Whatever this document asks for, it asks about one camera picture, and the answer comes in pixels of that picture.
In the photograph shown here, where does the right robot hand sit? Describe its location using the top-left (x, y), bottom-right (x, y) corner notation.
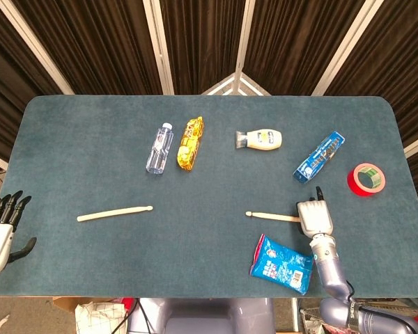
top-left (296, 186), bottom-right (334, 239)

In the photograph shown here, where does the wooden drumstick with black ring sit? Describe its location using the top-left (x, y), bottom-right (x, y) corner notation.
top-left (245, 210), bottom-right (302, 223)

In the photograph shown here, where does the plain wooden drumstick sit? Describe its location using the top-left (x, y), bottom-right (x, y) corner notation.
top-left (77, 205), bottom-right (154, 223)

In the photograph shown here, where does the red tape roll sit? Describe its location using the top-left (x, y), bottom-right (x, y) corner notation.
top-left (346, 162), bottom-right (387, 198)

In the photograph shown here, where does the blue cookie box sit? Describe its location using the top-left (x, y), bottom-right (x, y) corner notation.
top-left (292, 130), bottom-right (346, 185)

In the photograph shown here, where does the blue snack bag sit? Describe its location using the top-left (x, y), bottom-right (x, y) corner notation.
top-left (249, 233), bottom-right (315, 296)

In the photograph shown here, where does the cardboard box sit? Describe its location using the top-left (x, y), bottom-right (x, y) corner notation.
top-left (52, 296), bottom-right (116, 314)

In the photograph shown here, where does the white mayonnaise squeeze bottle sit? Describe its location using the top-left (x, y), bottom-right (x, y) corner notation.
top-left (235, 128), bottom-right (284, 152)

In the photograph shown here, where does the teal table cloth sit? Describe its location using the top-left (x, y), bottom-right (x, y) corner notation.
top-left (0, 94), bottom-right (418, 299)

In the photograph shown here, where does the white checked bag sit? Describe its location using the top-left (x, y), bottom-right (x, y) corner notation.
top-left (75, 301), bottom-right (128, 334)

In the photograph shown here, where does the yellow foil snack pack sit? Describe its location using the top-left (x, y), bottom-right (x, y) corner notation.
top-left (176, 116), bottom-right (205, 172)

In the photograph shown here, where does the grey robot torso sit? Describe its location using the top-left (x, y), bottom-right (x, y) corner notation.
top-left (127, 297), bottom-right (277, 334)

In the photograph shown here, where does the brown curtain panel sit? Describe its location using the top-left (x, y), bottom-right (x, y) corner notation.
top-left (0, 0), bottom-right (64, 164)
top-left (12, 0), bottom-right (163, 95)
top-left (243, 0), bottom-right (366, 97)
top-left (325, 0), bottom-right (418, 196)
top-left (159, 0), bottom-right (247, 95)

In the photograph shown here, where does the white triangular screen base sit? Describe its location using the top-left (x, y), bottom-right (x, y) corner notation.
top-left (201, 71), bottom-right (272, 97)

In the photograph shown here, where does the clear plastic water bottle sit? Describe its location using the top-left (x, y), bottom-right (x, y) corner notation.
top-left (146, 122), bottom-right (174, 175)

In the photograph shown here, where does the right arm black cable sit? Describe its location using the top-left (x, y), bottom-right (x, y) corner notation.
top-left (344, 278), bottom-right (418, 328)

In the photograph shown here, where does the wire basket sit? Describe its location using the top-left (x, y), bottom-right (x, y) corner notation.
top-left (299, 298), bottom-right (418, 334)

